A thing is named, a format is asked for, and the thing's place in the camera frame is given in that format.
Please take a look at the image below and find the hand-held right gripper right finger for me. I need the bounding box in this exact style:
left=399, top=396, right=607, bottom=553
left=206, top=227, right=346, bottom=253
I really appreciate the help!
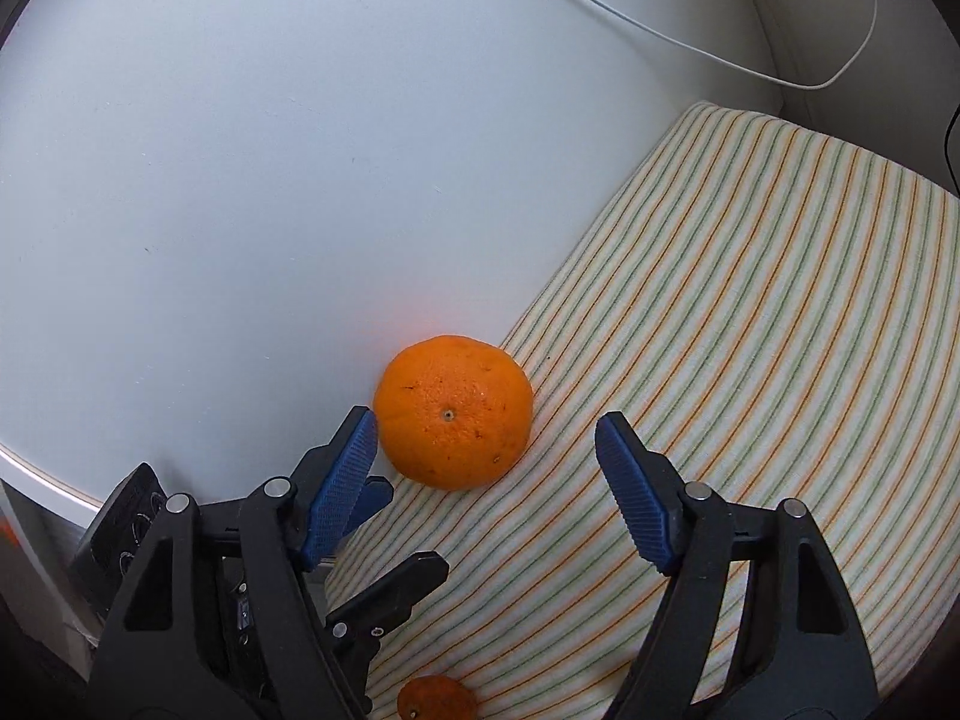
left=595, top=411, right=882, bottom=720

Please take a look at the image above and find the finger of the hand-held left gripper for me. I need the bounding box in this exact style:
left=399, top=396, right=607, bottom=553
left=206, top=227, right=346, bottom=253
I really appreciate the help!
left=322, top=551, right=451, bottom=680
left=334, top=474, right=395, bottom=550

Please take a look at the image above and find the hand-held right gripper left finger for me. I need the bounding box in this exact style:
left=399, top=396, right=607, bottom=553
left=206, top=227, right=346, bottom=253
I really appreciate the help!
left=79, top=405, right=380, bottom=720

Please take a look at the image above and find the large orange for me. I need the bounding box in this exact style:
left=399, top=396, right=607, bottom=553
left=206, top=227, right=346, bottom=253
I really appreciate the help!
left=373, top=334, right=535, bottom=492

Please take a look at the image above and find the small mandarin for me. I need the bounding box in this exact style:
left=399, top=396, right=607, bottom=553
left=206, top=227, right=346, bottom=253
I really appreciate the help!
left=396, top=675, right=478, bottom=720

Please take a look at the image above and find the striped cloth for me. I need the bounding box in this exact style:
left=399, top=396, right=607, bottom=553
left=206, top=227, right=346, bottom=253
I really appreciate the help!
left=322, top=101, right=960, bottom=720

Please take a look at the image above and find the white cable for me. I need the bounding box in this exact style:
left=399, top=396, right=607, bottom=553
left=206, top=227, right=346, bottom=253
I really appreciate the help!
left=480, top=0, right=880, bottom=89

